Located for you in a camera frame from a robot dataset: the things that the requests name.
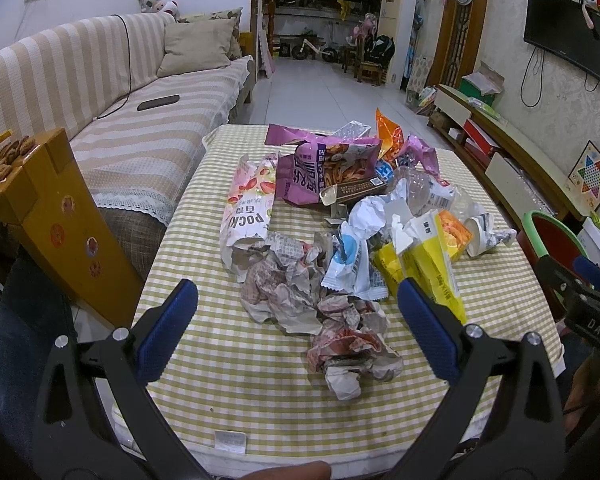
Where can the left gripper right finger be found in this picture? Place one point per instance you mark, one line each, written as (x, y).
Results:
(501, 417)

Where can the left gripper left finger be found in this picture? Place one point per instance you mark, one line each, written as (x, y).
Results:
(95, 418)

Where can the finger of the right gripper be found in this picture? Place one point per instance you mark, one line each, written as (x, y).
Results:
(587, 270)
(566, 284)

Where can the white paper cup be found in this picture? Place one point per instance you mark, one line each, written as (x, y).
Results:
(484, 236)

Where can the yellow tissue pack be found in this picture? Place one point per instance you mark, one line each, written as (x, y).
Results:
(423, 248)

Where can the red printed paper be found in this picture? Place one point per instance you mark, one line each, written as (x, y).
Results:
(351, 344)

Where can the pink foil bag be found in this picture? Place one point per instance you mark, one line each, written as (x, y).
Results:
(416, 151)

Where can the white paper ball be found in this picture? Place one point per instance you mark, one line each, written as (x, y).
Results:
(373, 213)

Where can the blue white wrapper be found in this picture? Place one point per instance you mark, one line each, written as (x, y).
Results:
(349, 271)

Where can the orange snack bag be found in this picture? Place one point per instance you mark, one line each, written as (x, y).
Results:
(391, 138)

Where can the newspaper wad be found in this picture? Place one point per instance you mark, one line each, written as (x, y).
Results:
(281, 280)

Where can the brown chocolate bar wrapper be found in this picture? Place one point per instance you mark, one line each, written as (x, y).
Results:
(351, 192)

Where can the pink Pocky box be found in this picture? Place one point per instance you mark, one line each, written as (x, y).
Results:
(249, 205)

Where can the purple snack bag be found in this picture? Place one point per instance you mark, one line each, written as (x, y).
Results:
(319, 162)

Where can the left hand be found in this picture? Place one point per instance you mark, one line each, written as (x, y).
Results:
(310, 471)

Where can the white box by cabinet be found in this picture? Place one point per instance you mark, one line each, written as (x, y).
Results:
(589, 237)

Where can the red bin green rim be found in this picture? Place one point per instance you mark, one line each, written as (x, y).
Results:
(542, 234)

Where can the chinese checkers board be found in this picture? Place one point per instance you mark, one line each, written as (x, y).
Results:
(585, 176)

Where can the curved TV cabinet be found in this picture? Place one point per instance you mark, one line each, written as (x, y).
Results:
(485, 136)

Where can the beige striped sofa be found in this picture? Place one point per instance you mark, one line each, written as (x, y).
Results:
(87, 78)

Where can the black phone on sofa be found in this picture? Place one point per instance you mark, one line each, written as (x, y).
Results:
(159, 102)

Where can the white standing air conditioner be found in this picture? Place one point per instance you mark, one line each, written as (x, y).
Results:
(396, 21)

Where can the balance bike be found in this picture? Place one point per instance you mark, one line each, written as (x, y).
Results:
(307, 47)

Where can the beige cushion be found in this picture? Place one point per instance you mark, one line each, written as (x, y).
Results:
(192, 47)

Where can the plush toy on sofa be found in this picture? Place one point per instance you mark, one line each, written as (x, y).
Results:
(154, 6)

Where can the wall mounted black television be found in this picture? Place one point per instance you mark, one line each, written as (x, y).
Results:
(559, 27)

